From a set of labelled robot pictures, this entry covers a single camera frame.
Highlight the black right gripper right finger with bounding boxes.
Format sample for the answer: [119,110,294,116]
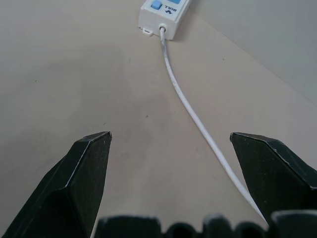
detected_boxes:
[229,132,317,223]

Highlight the white power cable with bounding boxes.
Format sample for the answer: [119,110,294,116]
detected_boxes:
[158,23,269,228]

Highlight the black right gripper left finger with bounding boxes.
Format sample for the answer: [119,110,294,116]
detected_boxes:
[0,131,112,238]

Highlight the white power strip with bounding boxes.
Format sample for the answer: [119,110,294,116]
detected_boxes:
[138,0,194,41]

